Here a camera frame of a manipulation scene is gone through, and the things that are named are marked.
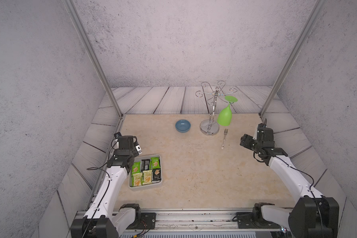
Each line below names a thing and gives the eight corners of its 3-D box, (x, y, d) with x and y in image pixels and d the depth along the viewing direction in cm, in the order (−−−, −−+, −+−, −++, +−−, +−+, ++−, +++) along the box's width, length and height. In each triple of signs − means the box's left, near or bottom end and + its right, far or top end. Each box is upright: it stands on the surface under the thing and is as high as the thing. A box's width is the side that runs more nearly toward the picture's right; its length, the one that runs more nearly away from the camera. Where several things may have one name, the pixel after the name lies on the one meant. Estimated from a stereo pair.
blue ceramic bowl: (175, 132, 112) (175, 129, 109) (175, 123, 118) (175, 119, 115) (190, 132, 112) (190, 128, 108) (190, 123, 118) (190, 119, 115)
